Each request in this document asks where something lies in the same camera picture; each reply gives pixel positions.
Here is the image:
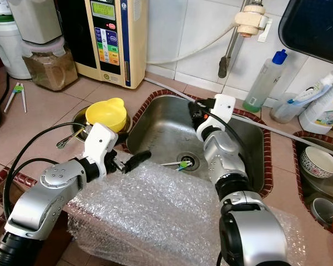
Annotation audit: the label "shallow steel bowl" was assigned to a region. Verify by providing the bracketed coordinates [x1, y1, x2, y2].
[72, 105, 129, 139]

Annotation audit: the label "small grey cup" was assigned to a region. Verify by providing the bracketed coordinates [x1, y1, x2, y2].
[312, 197, 333, 228]

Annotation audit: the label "grey plastic container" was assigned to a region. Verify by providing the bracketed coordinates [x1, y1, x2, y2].
[7, 0, 62, 45]

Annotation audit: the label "patterned ceramic bowl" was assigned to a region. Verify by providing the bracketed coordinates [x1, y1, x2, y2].
[300, 146, 333, 180]

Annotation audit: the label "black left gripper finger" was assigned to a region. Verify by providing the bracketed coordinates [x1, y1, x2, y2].
[125, 151, 152, 171]

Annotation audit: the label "grey corrugated hose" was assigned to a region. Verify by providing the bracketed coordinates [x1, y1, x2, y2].
[143, 78, 333, 161]

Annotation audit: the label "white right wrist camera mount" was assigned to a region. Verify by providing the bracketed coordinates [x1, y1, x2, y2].
[197, 93, 236, 142]

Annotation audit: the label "cream flexible hose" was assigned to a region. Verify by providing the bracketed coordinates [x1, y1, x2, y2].
[147, 19, 248, 66]

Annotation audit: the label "cream water ionizer machine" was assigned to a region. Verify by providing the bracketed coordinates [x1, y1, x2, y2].
[58, 0, 148, 90]

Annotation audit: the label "white tongs green hinge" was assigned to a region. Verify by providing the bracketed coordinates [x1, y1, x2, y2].
[4, 83, 27, 114]

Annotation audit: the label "large steel sink basin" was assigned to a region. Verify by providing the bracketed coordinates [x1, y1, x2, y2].
[127, 95, 267, 195]

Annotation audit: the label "black hanging tray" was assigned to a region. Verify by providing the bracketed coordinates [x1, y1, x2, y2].
[279, 0, 333, 67]

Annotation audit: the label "cream faucet diverter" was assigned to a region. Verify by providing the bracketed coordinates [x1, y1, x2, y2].
[234, 0, 273, 42]

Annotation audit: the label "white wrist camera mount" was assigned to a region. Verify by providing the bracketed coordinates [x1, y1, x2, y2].
[84, 123, 118, 179]
[197, 93, 236, 142]

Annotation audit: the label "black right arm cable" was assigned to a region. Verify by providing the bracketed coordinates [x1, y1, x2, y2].
[205, 105, 253, 192]

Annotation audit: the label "clear plastic cup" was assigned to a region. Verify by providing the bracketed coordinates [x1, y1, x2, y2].
[270, 91, 306, 124]

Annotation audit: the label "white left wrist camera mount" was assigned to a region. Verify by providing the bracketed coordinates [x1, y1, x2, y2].
[84, 123, 118, 179]

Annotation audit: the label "small steel sink basin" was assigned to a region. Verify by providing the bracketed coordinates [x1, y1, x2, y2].
[291, 132, 333, 233]

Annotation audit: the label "yellow plastic bowl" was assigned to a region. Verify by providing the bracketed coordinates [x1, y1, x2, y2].
[84, 98, 127, 134]

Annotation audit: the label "white detergent bottle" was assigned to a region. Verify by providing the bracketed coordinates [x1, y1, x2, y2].
[299, 83, 333, 135]

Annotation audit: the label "long black left arm cable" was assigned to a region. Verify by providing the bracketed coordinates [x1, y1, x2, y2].
[3, 123, 95, 222]

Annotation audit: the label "clear bubble wrap sheet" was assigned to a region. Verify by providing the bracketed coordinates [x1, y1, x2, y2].
[67, 163, 309, 266]

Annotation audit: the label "grey metal faucet pipe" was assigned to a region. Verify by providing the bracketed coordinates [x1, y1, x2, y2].
[218, 0, 251, 79]

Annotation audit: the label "green toothbrush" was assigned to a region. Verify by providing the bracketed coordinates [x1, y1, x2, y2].
[160, 160, 192, 171]

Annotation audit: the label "jar of brown powder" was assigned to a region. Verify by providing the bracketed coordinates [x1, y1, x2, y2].
[21, 40, 78, 92]

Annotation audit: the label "white jug green band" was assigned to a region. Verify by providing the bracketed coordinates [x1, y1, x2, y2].
[0, 0, 31, 80]

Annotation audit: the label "short black left arm cable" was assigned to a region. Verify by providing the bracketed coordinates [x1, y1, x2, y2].
[4, 158, 78, 222]

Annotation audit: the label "white toothpaste tube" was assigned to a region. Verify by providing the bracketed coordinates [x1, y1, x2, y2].
[291, 72, 333, 106]

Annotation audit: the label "dish soap bottle blue cap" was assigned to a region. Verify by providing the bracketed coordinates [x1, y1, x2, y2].
[243, 49, 288, 114]

